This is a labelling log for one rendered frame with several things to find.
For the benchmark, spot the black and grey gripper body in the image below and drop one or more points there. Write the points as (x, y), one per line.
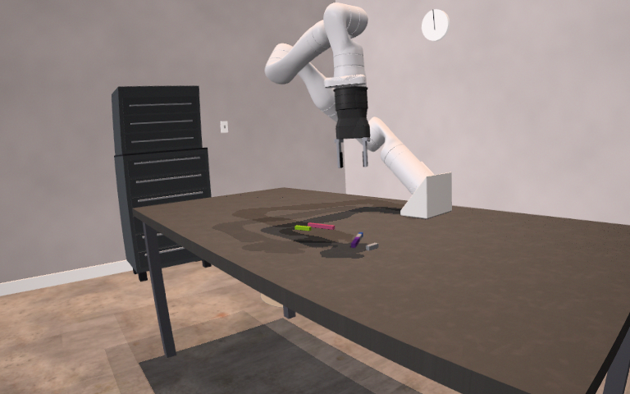
(351, 100)

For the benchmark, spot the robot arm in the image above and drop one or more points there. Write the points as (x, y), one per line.
(342, 23)

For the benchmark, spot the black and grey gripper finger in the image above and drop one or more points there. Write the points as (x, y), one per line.
(365, 151)
(339, 153)

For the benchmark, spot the pink rod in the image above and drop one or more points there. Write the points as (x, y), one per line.
(324, 226)

